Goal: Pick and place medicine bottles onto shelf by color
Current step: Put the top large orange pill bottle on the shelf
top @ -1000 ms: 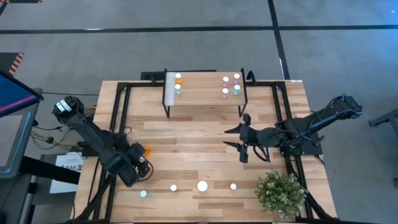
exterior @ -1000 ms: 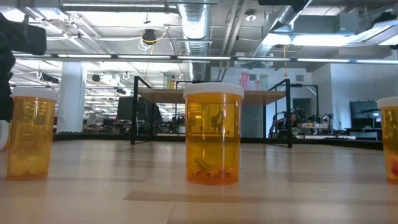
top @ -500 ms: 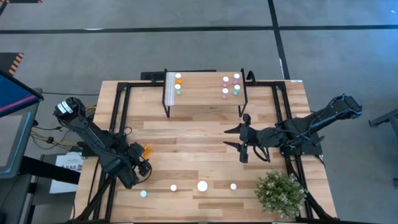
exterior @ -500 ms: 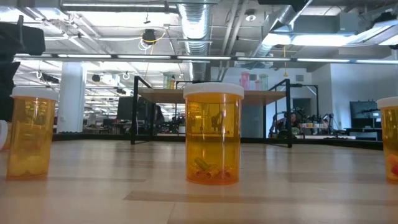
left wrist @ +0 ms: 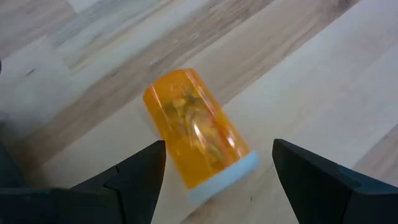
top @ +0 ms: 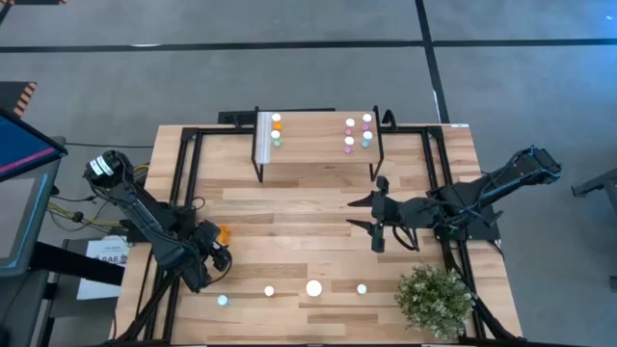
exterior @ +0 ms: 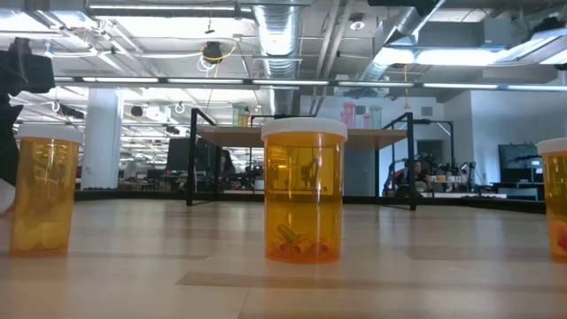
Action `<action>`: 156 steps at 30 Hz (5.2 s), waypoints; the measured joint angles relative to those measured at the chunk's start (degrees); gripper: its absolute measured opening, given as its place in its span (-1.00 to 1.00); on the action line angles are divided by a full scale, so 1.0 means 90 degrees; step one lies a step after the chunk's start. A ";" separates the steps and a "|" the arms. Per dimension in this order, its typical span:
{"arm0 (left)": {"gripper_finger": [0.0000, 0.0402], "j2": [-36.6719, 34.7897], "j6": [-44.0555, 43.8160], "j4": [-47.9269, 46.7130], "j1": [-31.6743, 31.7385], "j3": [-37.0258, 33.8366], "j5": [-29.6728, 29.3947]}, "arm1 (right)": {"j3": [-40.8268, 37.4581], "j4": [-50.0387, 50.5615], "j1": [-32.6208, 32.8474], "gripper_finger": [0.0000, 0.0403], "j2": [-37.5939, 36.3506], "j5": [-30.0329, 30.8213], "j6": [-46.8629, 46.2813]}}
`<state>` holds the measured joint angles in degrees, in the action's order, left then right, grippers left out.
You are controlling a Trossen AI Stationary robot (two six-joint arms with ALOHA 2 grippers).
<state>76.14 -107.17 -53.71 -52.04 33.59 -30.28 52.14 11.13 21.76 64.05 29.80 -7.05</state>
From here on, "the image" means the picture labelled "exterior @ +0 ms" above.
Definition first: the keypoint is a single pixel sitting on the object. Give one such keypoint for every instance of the large orange medicine bottle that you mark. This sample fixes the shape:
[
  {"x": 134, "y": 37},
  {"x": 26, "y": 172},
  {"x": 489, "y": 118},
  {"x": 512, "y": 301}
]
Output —
[{"x": 303, "y": 199}]

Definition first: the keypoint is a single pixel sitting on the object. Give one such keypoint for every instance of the person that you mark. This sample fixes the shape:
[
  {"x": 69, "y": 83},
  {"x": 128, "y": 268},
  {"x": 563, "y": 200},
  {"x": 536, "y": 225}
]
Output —
[
  {"x": 418, "y": 175},
  {"x": 228, "y": 166}
]

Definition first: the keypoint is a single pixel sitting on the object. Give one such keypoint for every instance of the dark computer monitor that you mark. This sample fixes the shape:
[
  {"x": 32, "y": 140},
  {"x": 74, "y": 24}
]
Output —
[
  {"x": 179, "y": 155},
  {"x": 518, "y": 159}
]

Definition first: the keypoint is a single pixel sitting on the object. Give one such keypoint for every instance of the green medicine bottle white cap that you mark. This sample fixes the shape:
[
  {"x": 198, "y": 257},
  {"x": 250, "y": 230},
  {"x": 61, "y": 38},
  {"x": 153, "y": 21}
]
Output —
[{"x": 237, "y": 117}]

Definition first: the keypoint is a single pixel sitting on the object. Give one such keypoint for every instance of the small orange medicine bottle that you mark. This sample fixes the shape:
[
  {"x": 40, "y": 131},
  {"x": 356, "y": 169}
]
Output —
[
  {"x": 246, "y": 119},
  {"x": 44, "y": 199},
  {"x": 556, "y": 199}
]

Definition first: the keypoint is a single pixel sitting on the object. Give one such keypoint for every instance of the dark desk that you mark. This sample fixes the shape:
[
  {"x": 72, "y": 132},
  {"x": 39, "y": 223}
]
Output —
[{"x": 522, "y": 191}]

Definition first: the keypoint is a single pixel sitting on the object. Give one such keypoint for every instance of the black overhead camera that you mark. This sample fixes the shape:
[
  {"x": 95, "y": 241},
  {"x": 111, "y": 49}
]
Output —
[{"x": 213, "y": 52}]

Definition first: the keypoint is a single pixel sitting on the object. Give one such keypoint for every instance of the white ceiling sensor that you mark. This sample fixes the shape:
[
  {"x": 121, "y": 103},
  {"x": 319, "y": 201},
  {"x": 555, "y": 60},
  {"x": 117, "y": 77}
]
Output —
[{"x": 356, "y": 24}]

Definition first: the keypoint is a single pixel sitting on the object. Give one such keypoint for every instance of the white column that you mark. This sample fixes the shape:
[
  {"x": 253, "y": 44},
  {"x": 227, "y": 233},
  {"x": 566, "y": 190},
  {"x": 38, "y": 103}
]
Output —
[{"x": 102, "y": 142}]

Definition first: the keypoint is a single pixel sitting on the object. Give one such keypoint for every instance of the ceiling light panel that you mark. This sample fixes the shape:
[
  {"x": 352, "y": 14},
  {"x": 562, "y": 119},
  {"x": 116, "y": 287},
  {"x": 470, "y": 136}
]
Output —
[{"x": 443, "y": 56}]

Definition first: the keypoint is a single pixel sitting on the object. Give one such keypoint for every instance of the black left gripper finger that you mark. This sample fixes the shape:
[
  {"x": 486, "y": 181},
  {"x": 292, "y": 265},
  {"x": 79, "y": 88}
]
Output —
[{"x": 8, "y": 142}]

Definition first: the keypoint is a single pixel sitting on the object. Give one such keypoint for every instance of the wooden shelf black metal legs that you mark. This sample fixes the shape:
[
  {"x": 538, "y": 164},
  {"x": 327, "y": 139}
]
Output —
[{"x": 376, "y": 137}]

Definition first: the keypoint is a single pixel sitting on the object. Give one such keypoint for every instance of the silver ventilation duct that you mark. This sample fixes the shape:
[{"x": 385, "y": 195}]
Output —
[{"x": 279, "y": 35}]

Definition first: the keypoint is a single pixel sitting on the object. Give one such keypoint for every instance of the teal medicine bottle white cap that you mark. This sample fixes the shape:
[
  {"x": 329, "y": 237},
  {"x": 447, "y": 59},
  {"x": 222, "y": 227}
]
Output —
[{"x": 376, "y": 117}]

